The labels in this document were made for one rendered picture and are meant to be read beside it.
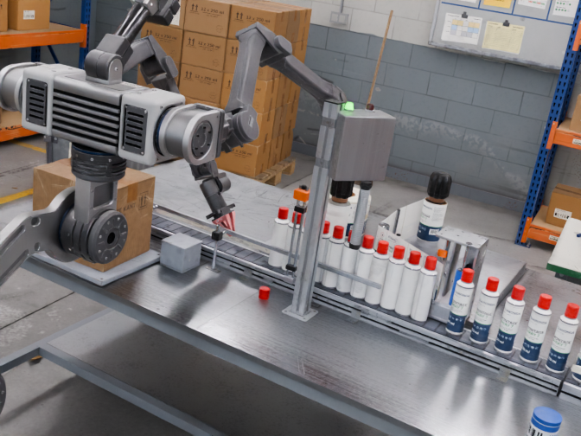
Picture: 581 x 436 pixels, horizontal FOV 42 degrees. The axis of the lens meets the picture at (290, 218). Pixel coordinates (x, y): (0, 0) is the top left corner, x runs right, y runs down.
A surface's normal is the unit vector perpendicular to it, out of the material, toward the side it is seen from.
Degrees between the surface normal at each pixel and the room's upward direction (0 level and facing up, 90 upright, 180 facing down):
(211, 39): 89
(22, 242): 90
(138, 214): 90
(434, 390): 0
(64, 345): 0
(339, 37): 90
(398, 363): 0
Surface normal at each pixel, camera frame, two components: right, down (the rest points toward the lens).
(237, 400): 0.14, -0.93
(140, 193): 0.88, 0.28
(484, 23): -0.43, 0.25
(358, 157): 0.41, 0.37
